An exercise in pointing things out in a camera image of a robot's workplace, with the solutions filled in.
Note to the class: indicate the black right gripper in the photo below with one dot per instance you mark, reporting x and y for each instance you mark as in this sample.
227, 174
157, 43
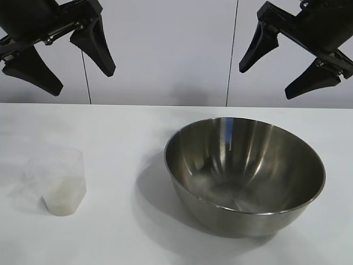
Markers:
317, 27

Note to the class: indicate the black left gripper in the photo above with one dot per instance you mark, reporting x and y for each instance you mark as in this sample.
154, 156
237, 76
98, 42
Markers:
27, 16

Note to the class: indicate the clear plastic measuring cup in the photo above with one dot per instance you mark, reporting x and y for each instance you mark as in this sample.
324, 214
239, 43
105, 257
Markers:
55, 165

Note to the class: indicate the stainless steel mixing bowl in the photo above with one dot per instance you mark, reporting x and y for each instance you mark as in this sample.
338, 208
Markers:
245, 171

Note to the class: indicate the white uncooked rice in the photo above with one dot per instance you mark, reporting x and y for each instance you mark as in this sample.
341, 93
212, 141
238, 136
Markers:
64, 198

